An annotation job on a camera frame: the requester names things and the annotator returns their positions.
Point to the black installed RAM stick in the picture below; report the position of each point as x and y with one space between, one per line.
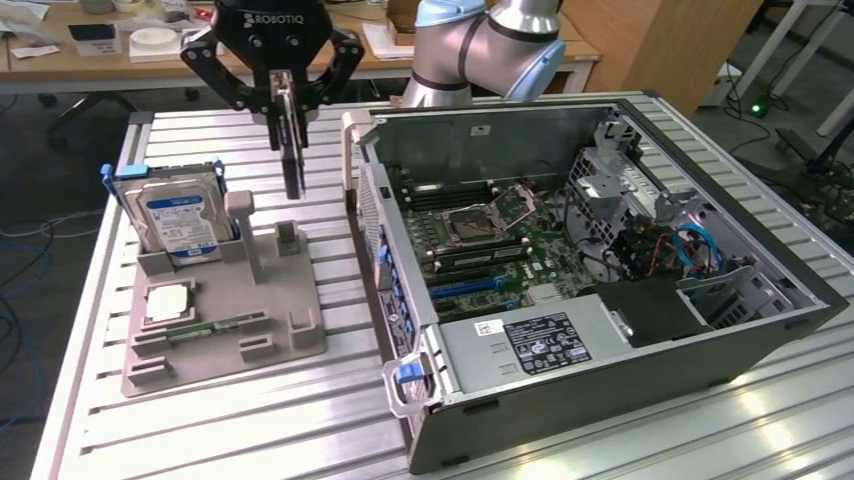
480 256

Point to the graphics card with metal bracket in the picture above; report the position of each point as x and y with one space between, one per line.
292 170

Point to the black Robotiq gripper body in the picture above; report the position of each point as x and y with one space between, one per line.
274 35

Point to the red packet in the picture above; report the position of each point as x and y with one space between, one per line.
202 16

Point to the wooden desk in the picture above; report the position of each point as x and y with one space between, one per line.
67 70

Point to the black office chair base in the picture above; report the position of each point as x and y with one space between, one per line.
80 107

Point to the black floor stand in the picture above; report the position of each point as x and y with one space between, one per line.
801 145

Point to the grey parts rack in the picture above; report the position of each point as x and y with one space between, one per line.
220 367

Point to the black device with green light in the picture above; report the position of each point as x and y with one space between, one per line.
755 107

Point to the green motherboard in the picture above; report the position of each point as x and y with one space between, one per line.
547 250

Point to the clear plastic bag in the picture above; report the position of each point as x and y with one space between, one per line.
27 25

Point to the blue case latch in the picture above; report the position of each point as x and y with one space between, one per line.
408 375

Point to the white flat box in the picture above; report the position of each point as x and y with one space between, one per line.
156 56

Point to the grey cup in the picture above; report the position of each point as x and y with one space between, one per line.
96 6

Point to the white box with black top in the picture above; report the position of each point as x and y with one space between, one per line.
96 45

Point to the grey power supply unit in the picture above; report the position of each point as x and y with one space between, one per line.
480 360

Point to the open socket cover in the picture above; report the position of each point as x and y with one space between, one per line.
516 205

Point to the white desk leg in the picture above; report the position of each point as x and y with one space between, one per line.
767 50

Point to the white tape roll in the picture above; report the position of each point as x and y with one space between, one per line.
128 5

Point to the metal disk bay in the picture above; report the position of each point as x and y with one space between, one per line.
601 200

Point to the white paper stack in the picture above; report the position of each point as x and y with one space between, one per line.
383 42

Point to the open black PC case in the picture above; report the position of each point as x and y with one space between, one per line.
601 400

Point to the wooden cabinet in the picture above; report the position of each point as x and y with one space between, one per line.
667 50

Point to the green RAM stick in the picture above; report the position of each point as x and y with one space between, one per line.
214 327

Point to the brown cardboard box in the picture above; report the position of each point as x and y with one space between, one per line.
400 15

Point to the silver CPU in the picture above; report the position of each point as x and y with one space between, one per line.
167 302

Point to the hard disk in blue caddy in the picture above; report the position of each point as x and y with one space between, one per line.
176 220

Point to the white round dish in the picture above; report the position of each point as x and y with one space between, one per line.
155 37

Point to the white paper slip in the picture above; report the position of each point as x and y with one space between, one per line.
33 51

